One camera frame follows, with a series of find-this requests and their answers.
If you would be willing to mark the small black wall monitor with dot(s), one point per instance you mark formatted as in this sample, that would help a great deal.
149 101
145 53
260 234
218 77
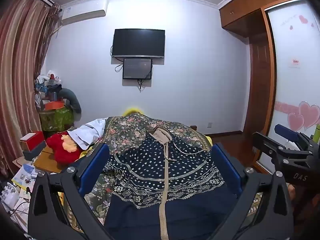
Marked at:
137 68

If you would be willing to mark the wood-framed mirror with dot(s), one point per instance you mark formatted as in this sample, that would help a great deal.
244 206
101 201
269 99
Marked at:
295 67

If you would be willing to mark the red box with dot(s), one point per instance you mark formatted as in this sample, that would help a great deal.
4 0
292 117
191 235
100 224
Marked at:
33 140

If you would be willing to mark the wooden room door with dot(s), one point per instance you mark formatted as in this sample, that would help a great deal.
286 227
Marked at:
261 87

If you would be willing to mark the scattered papers and booklets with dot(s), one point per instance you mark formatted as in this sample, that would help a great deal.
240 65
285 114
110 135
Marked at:
22 177

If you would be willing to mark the black wall television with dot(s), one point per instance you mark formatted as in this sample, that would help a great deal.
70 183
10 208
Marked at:
138 43

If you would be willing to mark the red plush toy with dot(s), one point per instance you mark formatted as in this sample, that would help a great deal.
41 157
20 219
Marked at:
63 147

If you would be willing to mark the wooden bedside table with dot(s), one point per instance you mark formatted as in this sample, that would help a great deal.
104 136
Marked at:
46 162

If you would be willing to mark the yellow cloth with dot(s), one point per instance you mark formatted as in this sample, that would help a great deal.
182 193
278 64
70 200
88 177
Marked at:
132 111

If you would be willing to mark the navy patterned zip hoodie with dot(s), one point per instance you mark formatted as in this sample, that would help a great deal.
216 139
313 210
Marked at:
165 170

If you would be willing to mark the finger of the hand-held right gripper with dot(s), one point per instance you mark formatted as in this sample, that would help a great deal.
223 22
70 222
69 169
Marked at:
265 142
287 132

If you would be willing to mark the white cloth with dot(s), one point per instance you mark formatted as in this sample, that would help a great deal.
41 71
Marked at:
88 132

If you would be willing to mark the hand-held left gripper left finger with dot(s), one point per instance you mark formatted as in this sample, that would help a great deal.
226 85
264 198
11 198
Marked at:
96 163

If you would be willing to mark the green patterned box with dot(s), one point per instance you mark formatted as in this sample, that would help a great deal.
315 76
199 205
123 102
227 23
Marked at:
56 118

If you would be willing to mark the wooden wardrobe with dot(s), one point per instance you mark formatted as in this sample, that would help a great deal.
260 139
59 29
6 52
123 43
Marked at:
250 10

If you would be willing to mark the pile of household clutter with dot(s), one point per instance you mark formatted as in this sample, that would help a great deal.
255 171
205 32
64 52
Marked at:
48 87

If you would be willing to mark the white air conditioner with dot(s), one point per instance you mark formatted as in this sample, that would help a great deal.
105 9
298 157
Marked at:
83 11

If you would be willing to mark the green bottle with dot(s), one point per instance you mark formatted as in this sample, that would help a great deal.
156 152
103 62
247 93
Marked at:
316 133

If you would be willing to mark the green floral bedspread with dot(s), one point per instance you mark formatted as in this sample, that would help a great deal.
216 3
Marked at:
130 127

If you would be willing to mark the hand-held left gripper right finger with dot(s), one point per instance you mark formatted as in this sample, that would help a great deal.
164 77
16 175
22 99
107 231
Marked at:
226 165

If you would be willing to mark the grey bolster pillow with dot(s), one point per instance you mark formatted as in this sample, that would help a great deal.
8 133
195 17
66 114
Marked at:
72 98

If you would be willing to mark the striped red curtain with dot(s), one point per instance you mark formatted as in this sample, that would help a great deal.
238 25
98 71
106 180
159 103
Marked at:
20 80

